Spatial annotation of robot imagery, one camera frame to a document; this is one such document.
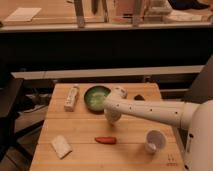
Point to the right metal post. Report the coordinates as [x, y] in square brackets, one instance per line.
[136, 13]

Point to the white paper sheet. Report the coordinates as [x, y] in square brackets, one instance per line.
[22, 14]

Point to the metal post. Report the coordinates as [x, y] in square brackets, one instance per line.
[136, 13]
[79, 13]

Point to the black rectangular block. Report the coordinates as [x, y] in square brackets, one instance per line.
[139, 97]

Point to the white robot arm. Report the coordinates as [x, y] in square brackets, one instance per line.
[196, 118]

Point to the green ceramic bowl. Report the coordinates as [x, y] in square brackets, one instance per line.
[94, 97]

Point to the left metal post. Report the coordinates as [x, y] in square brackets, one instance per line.
[79, 13]

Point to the white sponge piece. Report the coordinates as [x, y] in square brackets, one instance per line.
[61, 146]

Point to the red pepper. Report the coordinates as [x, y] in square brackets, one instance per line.
[106, 140]

